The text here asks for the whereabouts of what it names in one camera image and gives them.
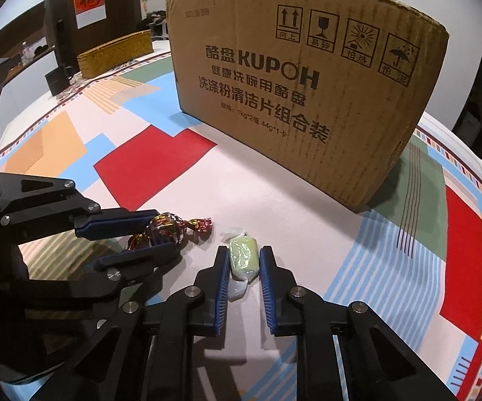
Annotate black mug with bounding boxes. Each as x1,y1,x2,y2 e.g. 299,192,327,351
44,63,77,96

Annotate brown cardboard box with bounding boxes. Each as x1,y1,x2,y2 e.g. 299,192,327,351
165,0,451,214

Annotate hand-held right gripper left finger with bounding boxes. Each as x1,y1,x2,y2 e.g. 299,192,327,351
63,246,229,401

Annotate pale green candy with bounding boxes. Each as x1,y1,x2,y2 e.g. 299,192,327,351
220,226,263,302

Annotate colourful geometric tablecloth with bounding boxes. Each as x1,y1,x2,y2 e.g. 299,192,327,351
0,53,482,401

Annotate white cabinet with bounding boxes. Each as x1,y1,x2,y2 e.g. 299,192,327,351
3,45,60,93

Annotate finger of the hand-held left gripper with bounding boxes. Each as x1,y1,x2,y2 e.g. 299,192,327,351
0,173,161,243
0,241,183,298

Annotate dark brown door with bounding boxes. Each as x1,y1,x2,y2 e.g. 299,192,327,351
44,0,146,73

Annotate red and gold candy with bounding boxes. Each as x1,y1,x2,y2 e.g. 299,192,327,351
127,212,214,252

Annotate woven rattan basket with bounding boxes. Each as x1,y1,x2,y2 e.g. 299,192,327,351
76,29,155,80

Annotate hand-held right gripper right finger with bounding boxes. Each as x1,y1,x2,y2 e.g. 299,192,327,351
258,246,456,401

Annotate white shoe shelf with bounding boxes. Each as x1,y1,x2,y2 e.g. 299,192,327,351
144,8,171,43

